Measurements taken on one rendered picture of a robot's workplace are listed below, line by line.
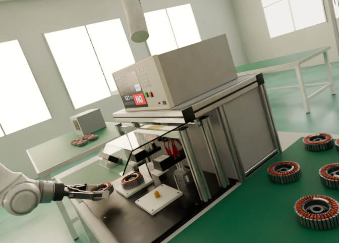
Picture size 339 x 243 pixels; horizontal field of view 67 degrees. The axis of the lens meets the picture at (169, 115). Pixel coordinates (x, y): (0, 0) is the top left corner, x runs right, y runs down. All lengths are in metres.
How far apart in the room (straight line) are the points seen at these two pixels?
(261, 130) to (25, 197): 0.91
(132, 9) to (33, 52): 3.65
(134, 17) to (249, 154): 1.65
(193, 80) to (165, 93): 0.14
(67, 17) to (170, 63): 5.20
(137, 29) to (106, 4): 4.20
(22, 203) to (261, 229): 0.72
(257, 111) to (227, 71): 0.21
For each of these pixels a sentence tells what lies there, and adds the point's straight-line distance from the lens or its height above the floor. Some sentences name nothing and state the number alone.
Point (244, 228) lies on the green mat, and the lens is 0.85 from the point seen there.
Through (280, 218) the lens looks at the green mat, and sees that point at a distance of 0.87.
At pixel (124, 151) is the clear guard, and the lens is 0.84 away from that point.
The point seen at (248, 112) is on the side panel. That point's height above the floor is 0.99.
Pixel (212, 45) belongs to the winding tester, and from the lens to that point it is 1.12.
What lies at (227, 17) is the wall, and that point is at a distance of 8.53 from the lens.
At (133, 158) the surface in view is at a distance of 1.27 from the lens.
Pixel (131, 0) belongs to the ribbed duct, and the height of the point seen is 1.89.
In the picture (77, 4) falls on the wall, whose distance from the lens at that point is 6.24.
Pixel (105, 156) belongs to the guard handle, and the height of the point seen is 1.06.
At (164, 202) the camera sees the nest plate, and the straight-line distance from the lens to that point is 1.04.
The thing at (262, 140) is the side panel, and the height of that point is 0.85.
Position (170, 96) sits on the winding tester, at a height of 1.16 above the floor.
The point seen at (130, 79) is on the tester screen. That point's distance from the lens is 1.15.
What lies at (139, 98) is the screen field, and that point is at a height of 1.17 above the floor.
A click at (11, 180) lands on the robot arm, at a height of 1.09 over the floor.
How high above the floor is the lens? 1.28
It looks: 11 degrees down
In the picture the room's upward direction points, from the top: 19 degrees counter-clockwise
